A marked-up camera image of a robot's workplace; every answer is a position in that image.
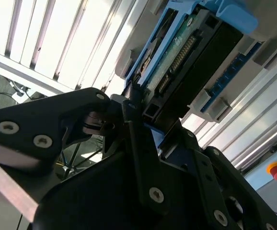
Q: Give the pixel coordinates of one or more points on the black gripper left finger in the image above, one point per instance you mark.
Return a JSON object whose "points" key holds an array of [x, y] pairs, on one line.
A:
{"points": [[26, 119]]}

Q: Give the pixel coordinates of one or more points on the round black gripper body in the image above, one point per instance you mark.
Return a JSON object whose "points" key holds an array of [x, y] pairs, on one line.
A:
{"points": [[93, 194]]}

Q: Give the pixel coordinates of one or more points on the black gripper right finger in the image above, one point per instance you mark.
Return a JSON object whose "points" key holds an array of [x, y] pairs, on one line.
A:
{"points": [[208, 172]]}

